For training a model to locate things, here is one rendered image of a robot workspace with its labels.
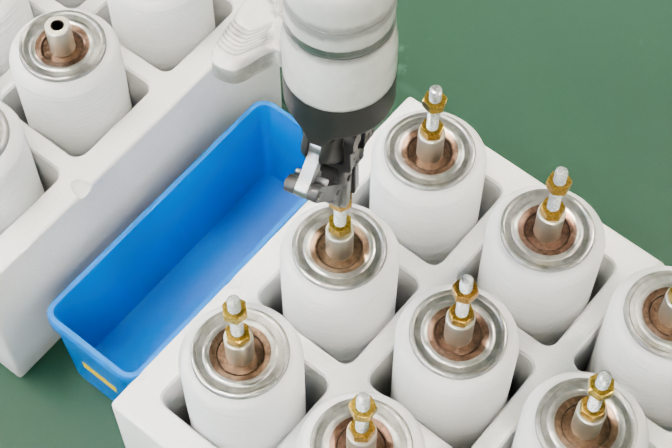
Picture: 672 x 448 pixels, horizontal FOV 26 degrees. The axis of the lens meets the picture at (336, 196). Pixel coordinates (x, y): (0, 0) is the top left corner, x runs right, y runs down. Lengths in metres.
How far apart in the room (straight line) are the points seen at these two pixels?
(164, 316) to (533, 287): 0.41
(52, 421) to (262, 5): 0.56
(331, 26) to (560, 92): 0.72
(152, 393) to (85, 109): 0.26
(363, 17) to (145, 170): 0.53
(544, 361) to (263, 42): 0.40
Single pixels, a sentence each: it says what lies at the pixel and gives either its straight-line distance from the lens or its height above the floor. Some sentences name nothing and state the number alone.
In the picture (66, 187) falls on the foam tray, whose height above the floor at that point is 0.18.
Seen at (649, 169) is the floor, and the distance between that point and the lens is 1.52.
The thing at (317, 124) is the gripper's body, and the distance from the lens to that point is 0.94.
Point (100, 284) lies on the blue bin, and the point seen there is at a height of 0.09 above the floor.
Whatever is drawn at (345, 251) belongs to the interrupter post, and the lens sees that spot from 1.14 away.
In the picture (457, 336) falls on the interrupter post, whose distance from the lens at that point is 1.10.
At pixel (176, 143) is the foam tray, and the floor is 0.12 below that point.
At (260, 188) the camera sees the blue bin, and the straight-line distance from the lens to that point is 1.47.
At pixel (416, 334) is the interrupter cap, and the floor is 0.25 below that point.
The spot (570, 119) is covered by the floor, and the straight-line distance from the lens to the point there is 1.54.
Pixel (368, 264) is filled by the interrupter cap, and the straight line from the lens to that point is 1.14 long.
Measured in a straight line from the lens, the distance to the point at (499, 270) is 1.17.
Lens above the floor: 1.26
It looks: 59 degrees down
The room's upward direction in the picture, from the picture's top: straight up
